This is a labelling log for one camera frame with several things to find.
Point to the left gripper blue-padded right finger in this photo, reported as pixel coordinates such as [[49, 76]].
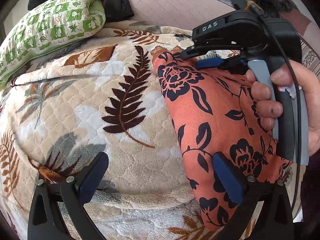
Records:
[[275, 218]]

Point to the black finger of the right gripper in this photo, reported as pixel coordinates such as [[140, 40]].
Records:
[[206, 51]]

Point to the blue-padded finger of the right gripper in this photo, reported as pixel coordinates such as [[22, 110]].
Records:
[[234, 65]]

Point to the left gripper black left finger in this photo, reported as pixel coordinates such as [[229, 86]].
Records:
[[45, 219]]

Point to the orange floral garment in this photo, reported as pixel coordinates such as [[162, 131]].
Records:
[[213, 111]]

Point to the pink quilted bolster cushion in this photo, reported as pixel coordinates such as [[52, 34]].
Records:
[[185, 14]]

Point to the striped pillow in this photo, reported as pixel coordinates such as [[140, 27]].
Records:
[[310, 59]]

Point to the leaf-pattern fleece blanket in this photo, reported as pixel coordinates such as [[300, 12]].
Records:
[[104, 96]]

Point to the green white patterned pillow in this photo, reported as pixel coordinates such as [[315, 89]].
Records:
[[49, 27]]

